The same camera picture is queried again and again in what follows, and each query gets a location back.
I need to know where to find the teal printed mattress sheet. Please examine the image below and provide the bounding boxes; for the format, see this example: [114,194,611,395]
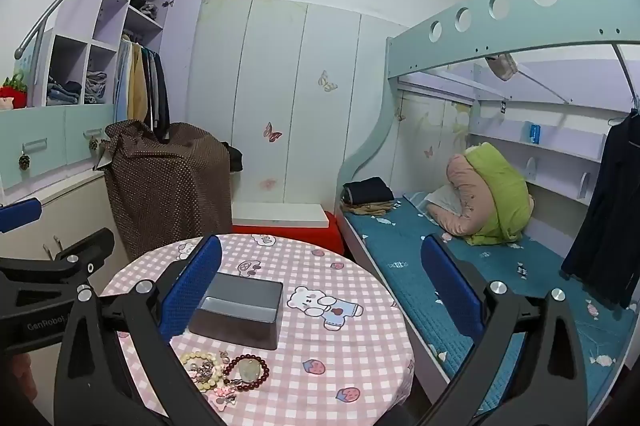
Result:
[342,191,638,417]

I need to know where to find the grey hanging bag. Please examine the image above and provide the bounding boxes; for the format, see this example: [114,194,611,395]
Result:
[486,52,518,81]

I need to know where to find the silver charm chain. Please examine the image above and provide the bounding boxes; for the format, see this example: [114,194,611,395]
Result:
[187,358,221,382]

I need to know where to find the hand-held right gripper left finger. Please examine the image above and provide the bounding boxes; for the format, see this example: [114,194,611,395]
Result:
[54,235,223,426]

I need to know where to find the row of hanging clothes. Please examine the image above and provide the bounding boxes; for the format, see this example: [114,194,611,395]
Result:
[114,34,171,141]

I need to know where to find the folded grey jeans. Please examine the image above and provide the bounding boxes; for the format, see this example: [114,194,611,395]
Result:
[84,70,108,104]

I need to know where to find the purple wall shelf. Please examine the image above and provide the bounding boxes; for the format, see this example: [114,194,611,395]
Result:
[467,126,608,207]

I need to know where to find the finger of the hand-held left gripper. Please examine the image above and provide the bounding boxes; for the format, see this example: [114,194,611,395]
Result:
[0,228,116,291]
[0,198,43,233]

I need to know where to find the dark hanging coat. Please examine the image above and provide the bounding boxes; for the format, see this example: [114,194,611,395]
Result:
[561,111,640,309]

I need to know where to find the red stool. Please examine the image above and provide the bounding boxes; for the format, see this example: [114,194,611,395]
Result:
[232,212,346,257]

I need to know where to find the white pillow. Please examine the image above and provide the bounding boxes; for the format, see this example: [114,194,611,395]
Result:
[425,184,471,221]

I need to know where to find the pink checkered bear tablecloth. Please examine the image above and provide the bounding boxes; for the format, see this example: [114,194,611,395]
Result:
[100,233,416,426]

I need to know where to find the cream low cabinet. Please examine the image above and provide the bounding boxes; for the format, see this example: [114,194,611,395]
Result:
[0,166,131,291]

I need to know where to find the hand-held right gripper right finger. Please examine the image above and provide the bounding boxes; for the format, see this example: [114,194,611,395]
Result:
[415,235,588,426]

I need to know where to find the folded dark clothes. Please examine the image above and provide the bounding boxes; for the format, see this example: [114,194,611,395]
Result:
[342,177,396,207]

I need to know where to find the pale jade pendant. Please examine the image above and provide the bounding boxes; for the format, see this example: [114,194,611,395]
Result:
[235,358,261,382]

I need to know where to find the cream bead bracelet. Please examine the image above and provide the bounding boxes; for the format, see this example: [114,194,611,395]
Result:
[181,351,224,393]

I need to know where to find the folded tan garment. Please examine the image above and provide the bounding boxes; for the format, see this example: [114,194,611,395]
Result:
[341,201,401,215]

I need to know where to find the mint green bunk bed frame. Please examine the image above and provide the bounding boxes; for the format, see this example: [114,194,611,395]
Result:
[340,0,640,426]

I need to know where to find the grey metal tin box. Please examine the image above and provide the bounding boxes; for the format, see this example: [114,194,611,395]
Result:
[189,272,285,351]

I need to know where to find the mint green drawer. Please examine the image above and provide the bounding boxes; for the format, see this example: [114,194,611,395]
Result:
[0,110,67,190]
[64,104,118,167]

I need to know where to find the green quilt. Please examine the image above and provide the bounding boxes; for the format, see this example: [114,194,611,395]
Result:
[465,142,535,245]

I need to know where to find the purple cube shelf unit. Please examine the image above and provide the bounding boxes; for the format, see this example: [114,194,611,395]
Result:
[27,0,176,107]

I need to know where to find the dark red bead bracelet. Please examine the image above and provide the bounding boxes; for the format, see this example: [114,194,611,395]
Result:
[222,354,270,391]

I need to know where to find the white wardrobe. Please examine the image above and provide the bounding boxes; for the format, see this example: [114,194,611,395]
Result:
[187,0,411,221]

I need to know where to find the folded blue jeans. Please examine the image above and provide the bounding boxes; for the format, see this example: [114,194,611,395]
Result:
[47,78,81,105]

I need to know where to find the brown dotted cloth cover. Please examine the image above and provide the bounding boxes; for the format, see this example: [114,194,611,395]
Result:
[102,120,233,261]

